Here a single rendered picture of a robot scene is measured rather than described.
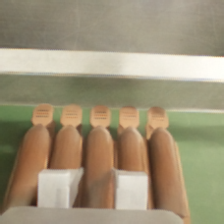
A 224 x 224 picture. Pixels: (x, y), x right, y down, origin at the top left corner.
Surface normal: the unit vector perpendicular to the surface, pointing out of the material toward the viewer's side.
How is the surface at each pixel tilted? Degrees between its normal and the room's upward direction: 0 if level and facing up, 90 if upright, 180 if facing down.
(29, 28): 90
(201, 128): 3
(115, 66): 55
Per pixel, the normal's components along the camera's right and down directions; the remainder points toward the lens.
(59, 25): -0.02, 0.70
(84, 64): 0.00, 0.17
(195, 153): 0.03, -0.71
